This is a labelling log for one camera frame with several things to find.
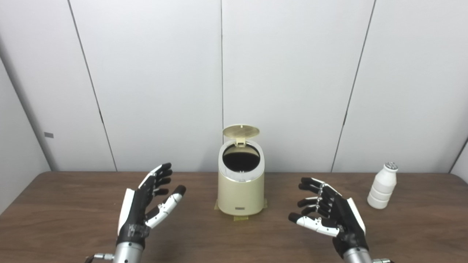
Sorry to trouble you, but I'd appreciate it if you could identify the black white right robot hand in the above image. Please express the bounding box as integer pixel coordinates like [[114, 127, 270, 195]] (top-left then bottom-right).
[[288, 177, 369, 258]]

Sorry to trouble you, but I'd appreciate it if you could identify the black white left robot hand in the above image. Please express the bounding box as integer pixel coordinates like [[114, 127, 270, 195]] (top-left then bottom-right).
[[116, 163, 186, 249]]

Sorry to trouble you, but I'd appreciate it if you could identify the small white plastic bottle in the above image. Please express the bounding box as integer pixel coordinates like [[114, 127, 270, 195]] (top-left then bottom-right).
[[367, 162, 399, 210]]

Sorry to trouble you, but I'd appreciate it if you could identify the cream-colored bin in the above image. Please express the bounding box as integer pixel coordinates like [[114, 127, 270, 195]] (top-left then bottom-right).
[[218, 140, 265, 216]]

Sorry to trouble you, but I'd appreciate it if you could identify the round cream bin lid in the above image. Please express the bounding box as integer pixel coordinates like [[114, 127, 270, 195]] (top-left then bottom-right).
[[222, 125, 260, 147]]

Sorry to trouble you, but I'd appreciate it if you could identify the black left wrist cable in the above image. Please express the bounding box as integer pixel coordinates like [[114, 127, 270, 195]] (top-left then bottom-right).
[[85, 253, 114, 263]]

